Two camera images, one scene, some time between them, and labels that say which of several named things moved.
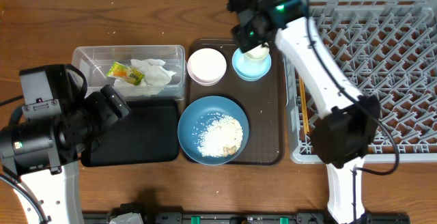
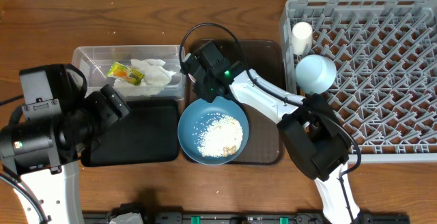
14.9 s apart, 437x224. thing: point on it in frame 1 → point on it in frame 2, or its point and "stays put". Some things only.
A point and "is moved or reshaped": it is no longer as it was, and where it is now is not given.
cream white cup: [258, 53] is moved or reshaped
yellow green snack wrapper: [125, 73] stays put
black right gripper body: [246, 37] → [205, 90]
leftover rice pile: [221, 136] stays put
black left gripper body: [98, 115] stays put
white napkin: [157, 76] stays put
